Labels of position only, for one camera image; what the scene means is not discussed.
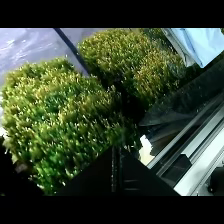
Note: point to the silver frame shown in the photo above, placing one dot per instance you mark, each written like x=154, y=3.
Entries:
x=200, y=173

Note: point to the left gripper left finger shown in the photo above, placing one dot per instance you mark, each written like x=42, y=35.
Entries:
x=100, y=178

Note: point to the light blue garment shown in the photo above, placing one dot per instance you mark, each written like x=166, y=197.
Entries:
x=203, y=43

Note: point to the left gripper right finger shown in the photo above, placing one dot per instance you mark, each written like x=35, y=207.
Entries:
x=133, y=178

